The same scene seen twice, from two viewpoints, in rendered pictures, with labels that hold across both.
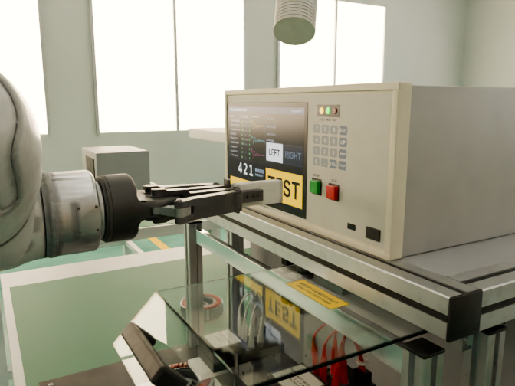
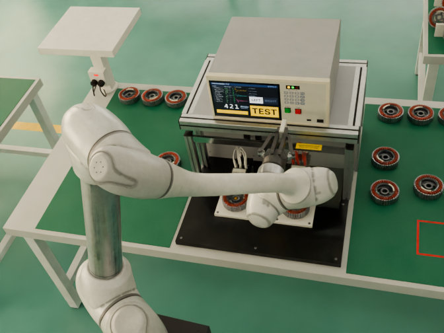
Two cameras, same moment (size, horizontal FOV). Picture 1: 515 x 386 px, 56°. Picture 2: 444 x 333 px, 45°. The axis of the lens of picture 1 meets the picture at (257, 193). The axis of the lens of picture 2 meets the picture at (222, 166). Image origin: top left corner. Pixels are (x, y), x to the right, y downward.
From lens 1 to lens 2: 159 cm
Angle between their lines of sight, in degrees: 48
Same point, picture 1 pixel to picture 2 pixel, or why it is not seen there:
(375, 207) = (320, 113)
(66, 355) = (153, 226)
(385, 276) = (333, 133)
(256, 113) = (238, 86)
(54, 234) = not seen: hidden behind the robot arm
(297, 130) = (273, 92)
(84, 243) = not seen: hidden behind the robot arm
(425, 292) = (349, 135)
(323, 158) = (291, 101)
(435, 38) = not seen: outside the picture
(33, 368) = (152, 241)
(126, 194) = (283, 162)
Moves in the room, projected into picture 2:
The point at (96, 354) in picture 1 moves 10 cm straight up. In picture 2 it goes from (164, 216) to (160, 201)
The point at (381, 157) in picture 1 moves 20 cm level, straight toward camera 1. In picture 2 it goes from (322, 100) to (361, 131)
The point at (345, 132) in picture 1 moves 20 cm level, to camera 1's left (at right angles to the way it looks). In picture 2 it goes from (303, 94) to (265, 125)
